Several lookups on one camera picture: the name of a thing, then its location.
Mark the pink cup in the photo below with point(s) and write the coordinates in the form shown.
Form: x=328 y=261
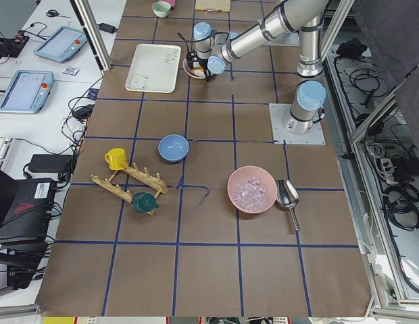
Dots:
x=172 y=2

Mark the light green bowl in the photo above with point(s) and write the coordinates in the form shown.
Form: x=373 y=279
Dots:
x=161 y=9

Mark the black controller box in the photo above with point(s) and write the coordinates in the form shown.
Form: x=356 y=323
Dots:
x=24 y=207

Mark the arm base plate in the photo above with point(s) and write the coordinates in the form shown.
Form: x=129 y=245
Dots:
x=287 y=130

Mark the pink bowl with ice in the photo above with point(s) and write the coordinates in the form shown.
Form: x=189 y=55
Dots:
x=252 y=189

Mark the wooden cutting board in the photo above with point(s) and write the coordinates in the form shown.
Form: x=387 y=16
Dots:
x=213 y=5

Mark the far teach pendant tablet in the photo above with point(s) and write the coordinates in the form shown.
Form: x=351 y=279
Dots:
x=62 y=44

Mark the teach pendant tablet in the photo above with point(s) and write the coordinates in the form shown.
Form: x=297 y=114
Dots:
x=27 y=92
x=62 y=44

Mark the white bear tray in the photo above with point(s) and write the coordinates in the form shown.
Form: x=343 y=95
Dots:
x=154 y=68

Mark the yellow cup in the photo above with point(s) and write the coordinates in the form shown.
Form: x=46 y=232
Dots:
x=116 y=159

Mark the black scissors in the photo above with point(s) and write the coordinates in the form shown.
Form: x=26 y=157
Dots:
x=54 y=13

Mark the bread slice with crust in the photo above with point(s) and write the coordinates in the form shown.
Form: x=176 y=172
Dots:
x=198 y=72

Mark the near teach pendant tablet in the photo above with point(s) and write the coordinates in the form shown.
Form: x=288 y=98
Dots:
x=27 y=92

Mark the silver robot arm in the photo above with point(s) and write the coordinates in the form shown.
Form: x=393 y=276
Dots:
x=214 y=50

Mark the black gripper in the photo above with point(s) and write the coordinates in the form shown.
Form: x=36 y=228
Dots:
x=203 y=63

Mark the dark green cup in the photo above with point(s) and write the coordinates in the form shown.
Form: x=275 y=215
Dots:
x=143 y=202

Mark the blue bowl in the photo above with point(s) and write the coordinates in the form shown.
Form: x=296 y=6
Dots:
x=173 y=148

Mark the metal scoop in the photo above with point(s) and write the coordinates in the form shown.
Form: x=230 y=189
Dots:
x=288 y=198

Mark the black power adapter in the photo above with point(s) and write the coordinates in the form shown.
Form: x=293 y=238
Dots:
x=45 y=163

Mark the white round plate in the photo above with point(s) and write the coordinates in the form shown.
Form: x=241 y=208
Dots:
x=187 y=69

